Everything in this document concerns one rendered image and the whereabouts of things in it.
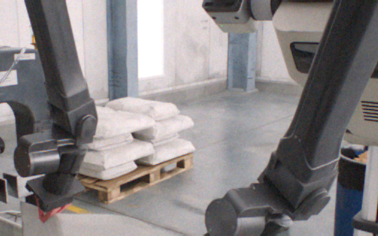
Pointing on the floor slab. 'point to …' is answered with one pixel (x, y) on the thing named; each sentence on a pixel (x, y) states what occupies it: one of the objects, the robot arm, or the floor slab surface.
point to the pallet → (105, 187)
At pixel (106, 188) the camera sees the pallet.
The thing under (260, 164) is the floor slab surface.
